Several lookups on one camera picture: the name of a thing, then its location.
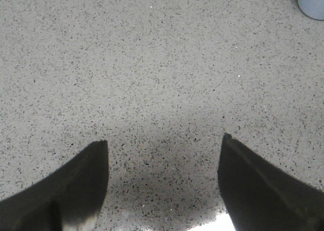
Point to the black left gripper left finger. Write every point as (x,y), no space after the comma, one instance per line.
(70,198)

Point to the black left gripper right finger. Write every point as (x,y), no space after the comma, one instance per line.
(260,196)

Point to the blue plastic cup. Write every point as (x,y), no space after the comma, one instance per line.
(312,8)

